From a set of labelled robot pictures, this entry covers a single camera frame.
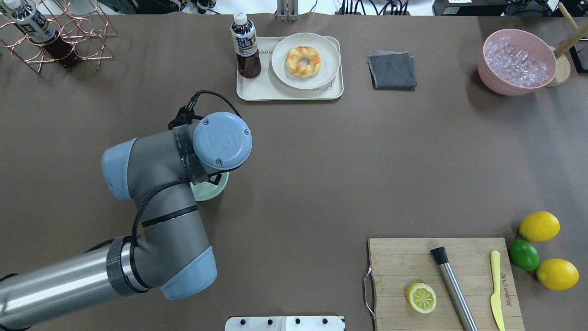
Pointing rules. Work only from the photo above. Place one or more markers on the green ceramic bowl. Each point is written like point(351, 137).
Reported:
point(208, 190)

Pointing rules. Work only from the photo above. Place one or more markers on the pink bowl with ice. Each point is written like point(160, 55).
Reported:
point(515, 62)

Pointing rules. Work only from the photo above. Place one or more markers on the cream serving tray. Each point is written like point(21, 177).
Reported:
point(268, 86)

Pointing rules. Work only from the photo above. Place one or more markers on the tea bottle on tray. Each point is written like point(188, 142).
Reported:
point(245, 45)

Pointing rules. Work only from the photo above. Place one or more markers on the glazed donut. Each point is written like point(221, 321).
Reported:
point(303, 62)

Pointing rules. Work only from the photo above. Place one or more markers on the white plate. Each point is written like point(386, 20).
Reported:
point(330, 55)

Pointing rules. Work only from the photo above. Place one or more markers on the bottle in rack upper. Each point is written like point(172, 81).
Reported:
point(41, 32)

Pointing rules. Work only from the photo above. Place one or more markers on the grey folded cloth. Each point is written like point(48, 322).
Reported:
point(392, 70)

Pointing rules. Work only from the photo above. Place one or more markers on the half lemon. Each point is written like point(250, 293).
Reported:
point(421, 297)

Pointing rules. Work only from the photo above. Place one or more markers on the yellow plastic knife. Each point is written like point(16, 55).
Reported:
point(496, 306)

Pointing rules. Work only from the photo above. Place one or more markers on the green lime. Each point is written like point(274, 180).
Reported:
point(524, 255)

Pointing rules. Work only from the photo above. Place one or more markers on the yellow lemon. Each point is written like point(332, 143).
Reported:
point(539, 226)
point(557, 274)

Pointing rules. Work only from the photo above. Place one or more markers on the copper wire bottle rack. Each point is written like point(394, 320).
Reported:
point(89, 32)

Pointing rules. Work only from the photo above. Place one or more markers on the aluminium frame post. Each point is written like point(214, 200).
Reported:
point(287, 11)

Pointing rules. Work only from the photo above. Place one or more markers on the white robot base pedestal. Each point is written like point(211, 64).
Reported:
point(286, 323)

